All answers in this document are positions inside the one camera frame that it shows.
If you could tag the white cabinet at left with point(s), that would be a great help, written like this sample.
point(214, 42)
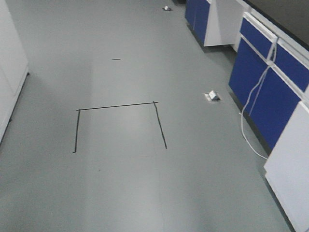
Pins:
point(13, 67)

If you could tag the far blue lab cabinet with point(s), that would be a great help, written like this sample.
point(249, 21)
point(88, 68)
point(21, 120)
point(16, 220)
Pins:
point(216, 22)

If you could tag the near floor socket box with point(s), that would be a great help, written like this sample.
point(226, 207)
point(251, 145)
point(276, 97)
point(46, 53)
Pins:
point(212, 96)

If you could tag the far floor socket box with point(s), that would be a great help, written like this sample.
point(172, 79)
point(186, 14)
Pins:
point(167, 8)

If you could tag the blue lab base cabinet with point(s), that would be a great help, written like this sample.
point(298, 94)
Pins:
point(269, 78)

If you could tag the floor socket box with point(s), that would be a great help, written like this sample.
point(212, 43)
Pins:
point(212, 96)
point(167, 8)

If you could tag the black floor tape marking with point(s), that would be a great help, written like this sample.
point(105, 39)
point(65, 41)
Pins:
point(132, 118)

